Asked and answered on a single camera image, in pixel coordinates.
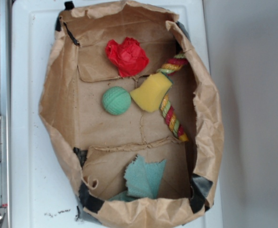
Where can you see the blue woven cloth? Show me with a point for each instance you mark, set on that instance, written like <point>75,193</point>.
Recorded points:
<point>143,180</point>

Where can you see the green rubber ball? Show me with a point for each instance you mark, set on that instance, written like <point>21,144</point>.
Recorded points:
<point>116,100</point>

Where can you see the multicolour twisted rope toy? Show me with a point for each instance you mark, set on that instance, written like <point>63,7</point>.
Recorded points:
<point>170,67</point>

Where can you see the brown paper bag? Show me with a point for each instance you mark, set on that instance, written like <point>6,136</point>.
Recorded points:
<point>94,148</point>

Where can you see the red crumpled cloth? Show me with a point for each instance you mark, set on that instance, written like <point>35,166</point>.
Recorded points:
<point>128,57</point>

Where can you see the yellow sponge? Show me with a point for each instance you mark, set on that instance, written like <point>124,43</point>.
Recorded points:
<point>151,92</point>

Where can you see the aluminium frame rail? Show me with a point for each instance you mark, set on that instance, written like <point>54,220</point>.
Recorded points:
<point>5,71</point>

